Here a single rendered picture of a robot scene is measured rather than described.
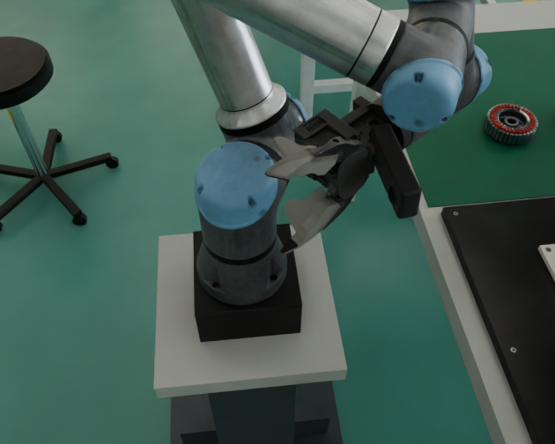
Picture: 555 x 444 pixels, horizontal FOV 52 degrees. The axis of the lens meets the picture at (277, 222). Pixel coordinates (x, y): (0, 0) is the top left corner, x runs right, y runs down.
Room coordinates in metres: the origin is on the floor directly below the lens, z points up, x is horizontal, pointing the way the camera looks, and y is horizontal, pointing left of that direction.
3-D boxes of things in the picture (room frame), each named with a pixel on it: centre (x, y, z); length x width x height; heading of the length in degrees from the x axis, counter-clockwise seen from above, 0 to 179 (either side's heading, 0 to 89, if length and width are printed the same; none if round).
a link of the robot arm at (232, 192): (0.57, 0.06, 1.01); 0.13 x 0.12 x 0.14; 162
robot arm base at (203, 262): (0.56, 0.06, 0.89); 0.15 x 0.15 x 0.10
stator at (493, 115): (1.01, -0.54, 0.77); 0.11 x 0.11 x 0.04
